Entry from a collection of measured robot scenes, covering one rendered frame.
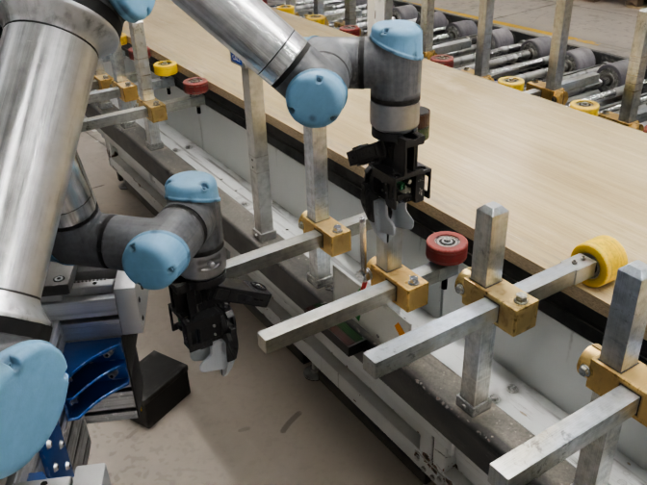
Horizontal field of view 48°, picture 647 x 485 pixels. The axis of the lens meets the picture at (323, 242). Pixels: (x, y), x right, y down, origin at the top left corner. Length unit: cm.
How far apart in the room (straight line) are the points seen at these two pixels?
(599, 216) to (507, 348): 33
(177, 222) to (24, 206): 35
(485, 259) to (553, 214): 44
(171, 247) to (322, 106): 26
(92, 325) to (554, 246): 85
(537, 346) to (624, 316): 49
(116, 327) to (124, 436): 119
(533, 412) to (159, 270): 83
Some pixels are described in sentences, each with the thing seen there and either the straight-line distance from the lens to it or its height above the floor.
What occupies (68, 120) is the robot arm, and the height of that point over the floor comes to 139.
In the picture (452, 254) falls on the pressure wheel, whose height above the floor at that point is 90.
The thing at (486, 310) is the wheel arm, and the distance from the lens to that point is 113.
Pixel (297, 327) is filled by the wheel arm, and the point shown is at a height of 86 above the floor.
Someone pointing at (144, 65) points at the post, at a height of 98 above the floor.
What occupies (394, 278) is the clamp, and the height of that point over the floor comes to 87.
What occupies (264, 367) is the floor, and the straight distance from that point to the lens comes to 253.
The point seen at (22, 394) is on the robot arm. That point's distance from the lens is 63.
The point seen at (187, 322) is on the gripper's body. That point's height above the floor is 97.
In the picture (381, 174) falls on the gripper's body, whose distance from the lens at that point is 112.
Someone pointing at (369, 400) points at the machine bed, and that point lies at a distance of 214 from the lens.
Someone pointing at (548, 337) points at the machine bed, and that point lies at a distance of 144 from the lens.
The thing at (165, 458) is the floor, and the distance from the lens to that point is 228.
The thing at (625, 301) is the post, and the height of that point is 108.
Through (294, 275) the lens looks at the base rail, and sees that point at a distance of 169.
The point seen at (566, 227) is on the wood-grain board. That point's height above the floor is 90.
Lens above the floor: 161
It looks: 30 degrees down
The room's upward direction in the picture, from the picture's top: 2 degrees counter-clockwise
